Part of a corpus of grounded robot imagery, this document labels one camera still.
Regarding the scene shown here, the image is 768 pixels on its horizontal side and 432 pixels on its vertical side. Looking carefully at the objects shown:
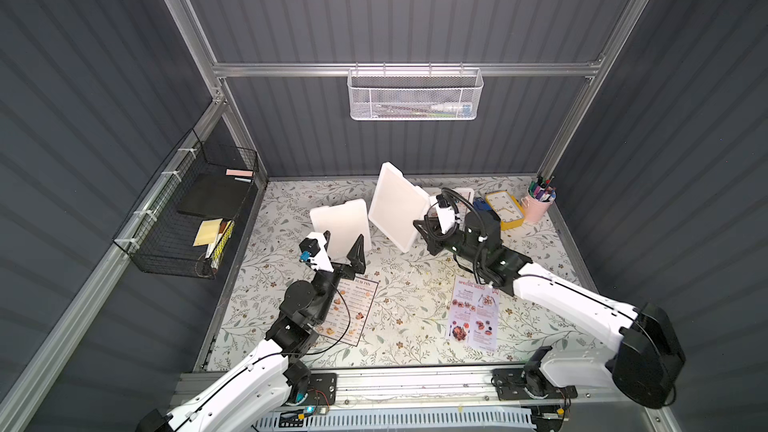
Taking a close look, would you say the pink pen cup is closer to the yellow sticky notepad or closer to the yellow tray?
the yellow tray

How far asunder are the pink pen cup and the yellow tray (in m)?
0.02

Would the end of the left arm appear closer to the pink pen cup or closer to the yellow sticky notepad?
the yellow sticky notepad

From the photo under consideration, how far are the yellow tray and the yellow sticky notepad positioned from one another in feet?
2.87

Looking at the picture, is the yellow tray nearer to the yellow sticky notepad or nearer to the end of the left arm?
the end of the left arm

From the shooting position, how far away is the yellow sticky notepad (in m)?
0.71

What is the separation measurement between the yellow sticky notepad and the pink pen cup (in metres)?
0.96

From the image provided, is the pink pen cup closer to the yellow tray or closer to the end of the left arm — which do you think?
the yellow tray

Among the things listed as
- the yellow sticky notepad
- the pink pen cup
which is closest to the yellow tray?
the pink pen cup

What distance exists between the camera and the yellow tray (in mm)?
1067

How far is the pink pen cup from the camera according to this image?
102 centimetres
